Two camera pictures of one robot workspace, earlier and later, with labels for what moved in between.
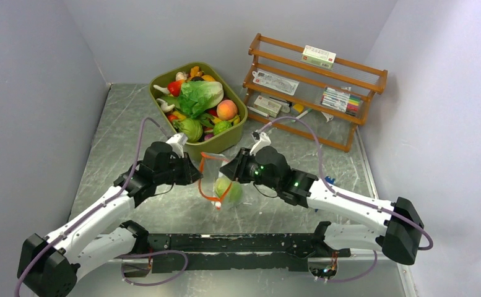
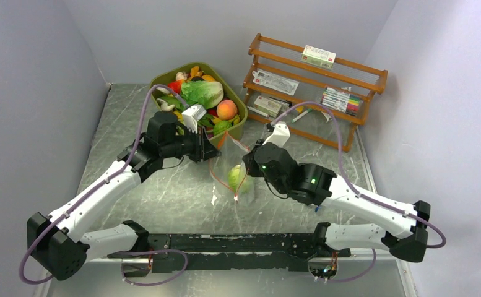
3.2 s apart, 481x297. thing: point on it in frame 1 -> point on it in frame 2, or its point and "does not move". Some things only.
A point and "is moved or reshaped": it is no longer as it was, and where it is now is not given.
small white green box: (267, 106) does not move
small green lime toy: (220, 126) does not move
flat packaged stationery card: (275, 82) does not move
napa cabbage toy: (197, 97) does not move
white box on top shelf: (318, 57) does not move
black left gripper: (184, 171) -> (201, 145)
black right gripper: (239, 167) -> (255, 161)
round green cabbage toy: (228, 192) is moved or reshaped
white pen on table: (299, 116) does not move
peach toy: (226, 109) does not move
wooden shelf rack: (307, 92) does not move
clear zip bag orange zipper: (213, 183) is moved or reshaped
